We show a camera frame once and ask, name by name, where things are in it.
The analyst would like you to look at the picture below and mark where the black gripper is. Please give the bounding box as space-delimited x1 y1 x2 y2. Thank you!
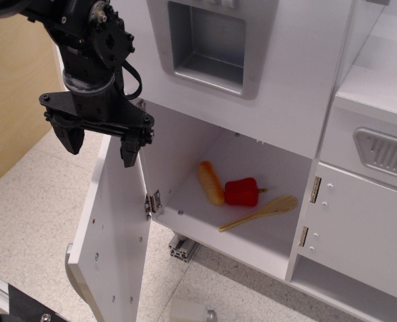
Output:
39 91 154 168

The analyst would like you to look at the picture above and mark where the white low fridge door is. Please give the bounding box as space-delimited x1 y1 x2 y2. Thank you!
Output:
68 136 150 321

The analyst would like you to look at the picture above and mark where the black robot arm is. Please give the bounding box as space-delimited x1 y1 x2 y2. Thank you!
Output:
0 1 154 168

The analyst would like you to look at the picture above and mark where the metal fridge door hinge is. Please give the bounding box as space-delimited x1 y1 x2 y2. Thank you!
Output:
144 190 162 221

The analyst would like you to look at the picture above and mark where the white toy fridge cabinet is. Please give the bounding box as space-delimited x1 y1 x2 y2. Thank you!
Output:
68 1 355 284

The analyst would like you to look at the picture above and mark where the wooden plywood panel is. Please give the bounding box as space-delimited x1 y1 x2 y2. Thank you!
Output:
0 15 63 178

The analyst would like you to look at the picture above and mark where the toy bread roll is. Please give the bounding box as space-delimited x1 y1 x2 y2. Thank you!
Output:
197 161 225 205

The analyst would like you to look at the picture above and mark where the aluminium extrusion foot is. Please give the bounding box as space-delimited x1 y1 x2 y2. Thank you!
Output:
168 235 199 263

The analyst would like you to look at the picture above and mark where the red toy bell pepper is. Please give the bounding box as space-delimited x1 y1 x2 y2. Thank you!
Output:
225 177 268 207

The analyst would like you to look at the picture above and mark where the beige block with knob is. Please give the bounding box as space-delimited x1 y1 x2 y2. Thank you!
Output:
169 299 217 322

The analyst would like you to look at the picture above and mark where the wooden spatula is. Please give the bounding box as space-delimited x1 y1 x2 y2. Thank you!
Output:
218 195 298 232

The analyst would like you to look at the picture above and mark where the upper metal oven hinge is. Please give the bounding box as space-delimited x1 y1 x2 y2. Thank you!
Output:
309 176 322 203

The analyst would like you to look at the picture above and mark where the metal oven hinge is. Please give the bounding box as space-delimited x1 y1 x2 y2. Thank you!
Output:
309 176 322 203
298 226 308 247

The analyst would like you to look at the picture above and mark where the lower metal oven hinge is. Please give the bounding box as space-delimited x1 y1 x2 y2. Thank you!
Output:
298 226 308 247

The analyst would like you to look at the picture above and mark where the white toy oven unit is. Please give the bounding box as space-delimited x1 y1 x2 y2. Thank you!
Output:
286 1 397 321

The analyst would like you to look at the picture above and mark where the grey oven vent panel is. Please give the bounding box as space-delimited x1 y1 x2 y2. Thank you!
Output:
353 127 397 177

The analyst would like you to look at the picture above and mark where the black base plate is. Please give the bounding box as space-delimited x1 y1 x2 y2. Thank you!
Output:
0 284 68 321

